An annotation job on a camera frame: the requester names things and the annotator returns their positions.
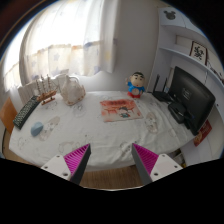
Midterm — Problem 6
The white sheer curtain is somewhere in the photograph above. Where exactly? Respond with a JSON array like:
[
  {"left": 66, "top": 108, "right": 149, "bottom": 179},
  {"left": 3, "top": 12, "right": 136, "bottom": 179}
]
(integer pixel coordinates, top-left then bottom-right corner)
[{"left": 1, "top": 0, "right": 120, "bottom": 91}]

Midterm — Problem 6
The light blue computer mouse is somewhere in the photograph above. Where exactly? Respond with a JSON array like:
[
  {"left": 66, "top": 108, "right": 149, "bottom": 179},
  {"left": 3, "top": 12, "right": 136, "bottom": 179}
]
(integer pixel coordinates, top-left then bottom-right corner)
[{"left": 31, "top": 122, "right": 43, "bottom": 136}]

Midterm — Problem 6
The wooden model sailing ship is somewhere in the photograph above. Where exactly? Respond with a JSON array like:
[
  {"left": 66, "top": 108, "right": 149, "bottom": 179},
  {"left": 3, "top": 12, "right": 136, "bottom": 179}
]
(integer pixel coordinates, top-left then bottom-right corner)
[{"left": 36, "top": 77, "right": 57, "bottom": 105}]

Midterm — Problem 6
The black keyboard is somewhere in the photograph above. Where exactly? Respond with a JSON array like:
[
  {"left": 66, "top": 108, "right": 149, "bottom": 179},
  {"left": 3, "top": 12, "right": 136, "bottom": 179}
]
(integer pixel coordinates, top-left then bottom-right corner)
[{"left": 13, "top": 96, "right": 39, "bottom": 129}]

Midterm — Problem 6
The orange wooden chair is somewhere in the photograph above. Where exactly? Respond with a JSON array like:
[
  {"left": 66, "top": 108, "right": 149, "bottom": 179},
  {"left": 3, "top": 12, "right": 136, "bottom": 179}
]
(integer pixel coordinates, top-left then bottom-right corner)
[{"left": 0, "top": 98, "right": 17, "bottom": 133}]

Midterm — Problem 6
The black wifi router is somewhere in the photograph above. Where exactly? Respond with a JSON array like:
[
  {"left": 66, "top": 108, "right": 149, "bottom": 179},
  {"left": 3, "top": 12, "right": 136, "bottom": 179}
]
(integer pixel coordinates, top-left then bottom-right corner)
[{"left": 152, "top": 75, "right": 172, "bottom": 102}]

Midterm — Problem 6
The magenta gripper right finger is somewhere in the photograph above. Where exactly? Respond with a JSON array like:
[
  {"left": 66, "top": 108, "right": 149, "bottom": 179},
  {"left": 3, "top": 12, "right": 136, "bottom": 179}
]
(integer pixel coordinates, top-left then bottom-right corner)
[{"left": 131, "top": 142, "right": 184, "bottom": 186}]

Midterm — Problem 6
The red cartoon mouse pad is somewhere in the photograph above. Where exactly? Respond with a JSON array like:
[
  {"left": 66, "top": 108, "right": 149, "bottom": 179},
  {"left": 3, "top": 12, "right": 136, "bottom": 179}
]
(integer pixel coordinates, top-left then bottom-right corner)
[{"left": 100, "top": 99, "right": 143, "bottom": 122}]

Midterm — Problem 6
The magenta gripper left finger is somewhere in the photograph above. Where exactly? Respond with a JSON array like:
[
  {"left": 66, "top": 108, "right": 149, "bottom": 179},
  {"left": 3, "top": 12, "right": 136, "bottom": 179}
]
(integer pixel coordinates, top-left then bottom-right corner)
[{"left": 40, "top": 143, "right": 92, "bottom": 186}]

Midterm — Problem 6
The white patterned tablecloth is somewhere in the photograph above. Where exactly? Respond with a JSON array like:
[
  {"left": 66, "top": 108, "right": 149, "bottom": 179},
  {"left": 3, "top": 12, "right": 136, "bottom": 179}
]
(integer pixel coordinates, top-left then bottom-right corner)
[{"left": 9, "top": 91, "right": 193, "bottom": 171}]

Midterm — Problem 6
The red paper packet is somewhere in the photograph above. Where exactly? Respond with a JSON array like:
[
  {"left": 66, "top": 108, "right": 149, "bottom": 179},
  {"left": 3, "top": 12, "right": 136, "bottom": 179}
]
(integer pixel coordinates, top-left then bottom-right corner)
[{"left": 194, "top": 120, "right": 212, "bottom": 146}]

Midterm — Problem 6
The black monitor stand base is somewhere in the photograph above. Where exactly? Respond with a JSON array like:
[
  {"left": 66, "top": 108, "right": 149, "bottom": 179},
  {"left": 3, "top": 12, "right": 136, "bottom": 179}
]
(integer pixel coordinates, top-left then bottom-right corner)
[{"left": 168, "top": 102, "right": 192, "bottom": 124}]

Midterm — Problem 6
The white wall shelf unit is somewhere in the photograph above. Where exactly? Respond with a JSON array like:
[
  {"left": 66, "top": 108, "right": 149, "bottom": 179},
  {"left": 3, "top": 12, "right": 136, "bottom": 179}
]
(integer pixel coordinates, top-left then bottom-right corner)
[{"left": 147, "top": 7, "right": 224, "bottom": 166}]

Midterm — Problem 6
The black computer monitor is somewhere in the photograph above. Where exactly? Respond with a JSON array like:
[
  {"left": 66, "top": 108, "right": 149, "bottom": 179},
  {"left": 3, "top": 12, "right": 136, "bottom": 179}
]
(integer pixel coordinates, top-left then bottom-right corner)
[{"left": 168, "top": 67, "right": 216, "bottom": 136}]

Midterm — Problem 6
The framed calligraphy picture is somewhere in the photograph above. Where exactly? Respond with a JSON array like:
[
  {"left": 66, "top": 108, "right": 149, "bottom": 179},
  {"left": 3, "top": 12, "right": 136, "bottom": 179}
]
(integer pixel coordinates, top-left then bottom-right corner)
[{"left": 190, "top": 41, "right": 207, "bottom": 65}]

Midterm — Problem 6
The cartoon boy figurine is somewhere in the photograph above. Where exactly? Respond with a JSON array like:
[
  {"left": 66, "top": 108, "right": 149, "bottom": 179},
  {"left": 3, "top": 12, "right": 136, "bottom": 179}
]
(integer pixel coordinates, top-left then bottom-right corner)
[{"left": 125, "top": 72, "right": 145, "bottom": 98}]

